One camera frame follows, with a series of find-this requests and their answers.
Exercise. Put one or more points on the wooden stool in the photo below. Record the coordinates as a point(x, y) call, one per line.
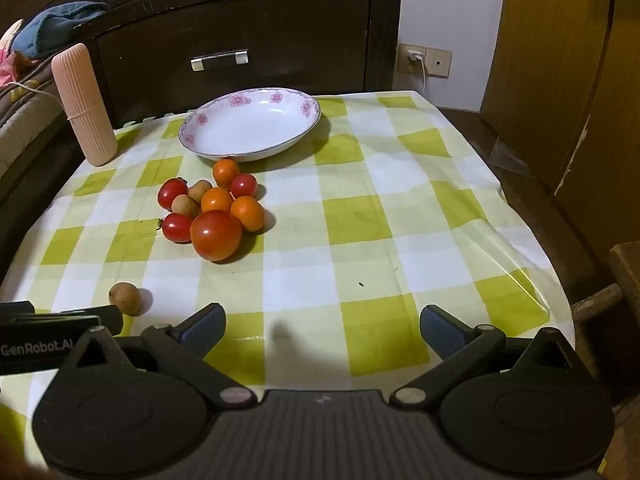
point(627, 270)

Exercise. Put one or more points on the white charger plug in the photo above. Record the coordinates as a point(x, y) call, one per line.
point(415, 55)

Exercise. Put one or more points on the dark wooden nightstand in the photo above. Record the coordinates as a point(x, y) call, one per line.
point(300, 35)

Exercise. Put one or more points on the large red tomato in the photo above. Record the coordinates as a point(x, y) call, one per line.
point(216, 235)

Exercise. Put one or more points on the pink floral cloth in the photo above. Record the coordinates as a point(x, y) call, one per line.
point(10, 60)

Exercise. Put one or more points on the red cherry tomato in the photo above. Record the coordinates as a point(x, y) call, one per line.
point(243, 185)
point(176, 227)
point(172, 193)

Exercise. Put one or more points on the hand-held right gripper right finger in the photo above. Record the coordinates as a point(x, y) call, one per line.
point(442, 329)

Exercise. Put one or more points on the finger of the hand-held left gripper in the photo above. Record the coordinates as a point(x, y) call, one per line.
point(111, 319)

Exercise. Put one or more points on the wooden wardrobe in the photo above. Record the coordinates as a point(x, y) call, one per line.
point(550, 60)

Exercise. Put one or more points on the green foam mat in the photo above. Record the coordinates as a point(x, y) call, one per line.
point(150, 119)

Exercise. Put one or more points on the pink ribbed cylinder case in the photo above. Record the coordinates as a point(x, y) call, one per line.
point(82, 105)

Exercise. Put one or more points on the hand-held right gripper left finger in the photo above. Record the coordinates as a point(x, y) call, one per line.
point(202, 329)

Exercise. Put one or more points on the green checkered tablecloth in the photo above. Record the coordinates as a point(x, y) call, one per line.
point(350, 185)

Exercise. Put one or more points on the white floral plate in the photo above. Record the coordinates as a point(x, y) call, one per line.
point(250, 125)

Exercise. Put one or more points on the blue cloth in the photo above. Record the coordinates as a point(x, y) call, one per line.
point(55, 20)

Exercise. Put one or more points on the small orange tangerine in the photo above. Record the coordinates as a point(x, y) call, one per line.
point(248, 213)
point(217, 200)
point(226, 172)

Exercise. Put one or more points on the brown longan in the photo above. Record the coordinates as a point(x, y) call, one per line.
point(184, 206)
point(200, 191)
point(125, 298)

